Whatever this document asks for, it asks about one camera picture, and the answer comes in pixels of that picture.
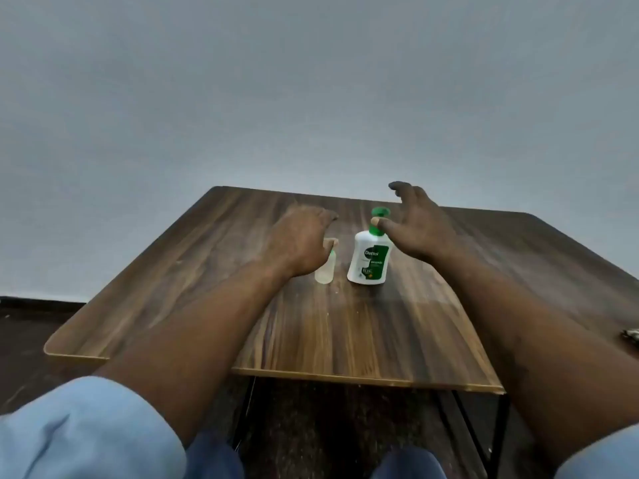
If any person's left hand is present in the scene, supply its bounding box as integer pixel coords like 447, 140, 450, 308
263, 204, 340, 279

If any person's right hand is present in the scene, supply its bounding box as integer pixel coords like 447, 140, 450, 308
370, 180, 461, 263

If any small clear bottle green-capped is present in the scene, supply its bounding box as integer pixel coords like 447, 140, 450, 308
314, 246, 338, 285

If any white hand sanitizer pump bottle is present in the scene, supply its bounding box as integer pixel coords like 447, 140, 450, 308
347, 206, 392, 286

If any person's left forearm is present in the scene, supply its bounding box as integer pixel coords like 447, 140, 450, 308
92, 253, 300, 447

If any person's right forearm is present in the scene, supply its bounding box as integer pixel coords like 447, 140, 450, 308
431, 241, 639, 467

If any light blue right shirt sleeve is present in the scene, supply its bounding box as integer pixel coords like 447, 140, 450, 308
554, 423, 639, 479

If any light blue shirt sleeve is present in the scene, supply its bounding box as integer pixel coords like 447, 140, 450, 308
554, 423, 639, 479
0, 376, 188, 479

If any light blue left shirt sleeve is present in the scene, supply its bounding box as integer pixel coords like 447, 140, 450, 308
0, 376, 188, 479

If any black metal table frame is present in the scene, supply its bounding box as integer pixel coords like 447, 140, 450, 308
232, 376, 513, 479

